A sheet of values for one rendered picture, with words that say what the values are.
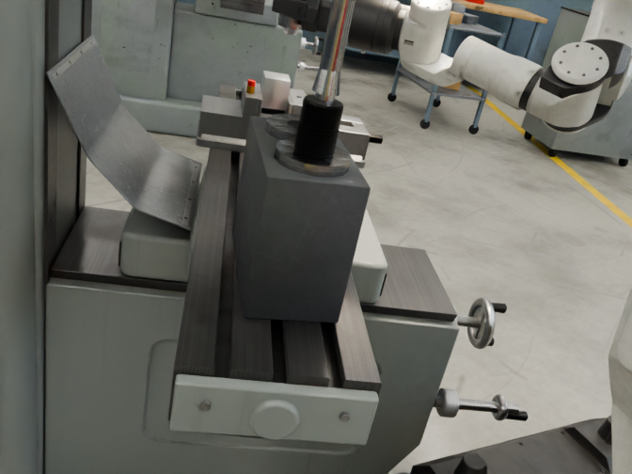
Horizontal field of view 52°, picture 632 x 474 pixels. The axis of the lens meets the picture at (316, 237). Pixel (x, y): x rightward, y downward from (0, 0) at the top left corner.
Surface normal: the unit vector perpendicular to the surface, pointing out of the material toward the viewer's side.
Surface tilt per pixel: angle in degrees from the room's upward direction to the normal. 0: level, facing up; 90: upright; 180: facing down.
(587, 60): 42
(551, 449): 0
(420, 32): 112
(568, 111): 124
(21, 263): 88
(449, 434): 0
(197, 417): 90
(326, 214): 90
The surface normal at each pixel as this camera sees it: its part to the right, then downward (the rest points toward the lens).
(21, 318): 0.72, 0.40
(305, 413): 0.09, 0.46
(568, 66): -0.18, -0.45
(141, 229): 0.18, -0.88
